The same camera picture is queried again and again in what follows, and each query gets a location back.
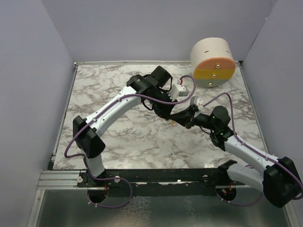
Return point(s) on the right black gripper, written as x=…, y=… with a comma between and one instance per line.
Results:
x=187, y=117

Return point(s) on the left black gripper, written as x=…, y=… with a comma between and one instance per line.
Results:
x=164, y=112

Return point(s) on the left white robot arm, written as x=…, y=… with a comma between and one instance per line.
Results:
x=88, y=131

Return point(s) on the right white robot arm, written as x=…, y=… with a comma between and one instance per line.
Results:
x=276, y=178

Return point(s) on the round tricolour drawer cabinet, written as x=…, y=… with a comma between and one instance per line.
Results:
x=212, y=62

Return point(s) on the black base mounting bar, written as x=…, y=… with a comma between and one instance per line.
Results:
x=139, y=182

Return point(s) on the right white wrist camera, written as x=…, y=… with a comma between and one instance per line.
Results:
x=197, y=103

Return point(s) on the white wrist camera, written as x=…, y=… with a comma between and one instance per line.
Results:
x=178, y=90
x=197, y=103

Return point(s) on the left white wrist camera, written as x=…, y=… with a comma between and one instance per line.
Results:
x=178, y=90

